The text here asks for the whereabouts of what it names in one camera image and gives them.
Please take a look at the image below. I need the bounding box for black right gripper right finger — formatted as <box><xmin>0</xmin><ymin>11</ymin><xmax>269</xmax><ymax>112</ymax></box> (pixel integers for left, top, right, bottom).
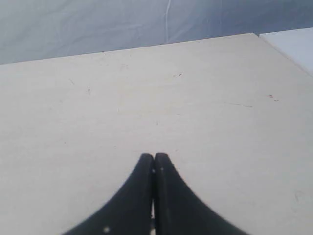
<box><xmin>154</xmin><ymin>153</ymin><xmax>246</xmax><ymax>235</ymax></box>

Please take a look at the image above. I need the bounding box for grey fabric backdrop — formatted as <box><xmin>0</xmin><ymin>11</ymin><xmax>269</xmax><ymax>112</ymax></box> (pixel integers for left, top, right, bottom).
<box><xmin>0</xmin><ymin>0</ymin><xmax>313</xmax><ymax>64</ymax></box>

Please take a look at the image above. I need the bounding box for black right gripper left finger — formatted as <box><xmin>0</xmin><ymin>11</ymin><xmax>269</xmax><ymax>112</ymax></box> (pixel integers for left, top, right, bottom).
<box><xmin>65</xmin><ymin>153</ymin><xmax>154</xmax><ymax>235</ymax></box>

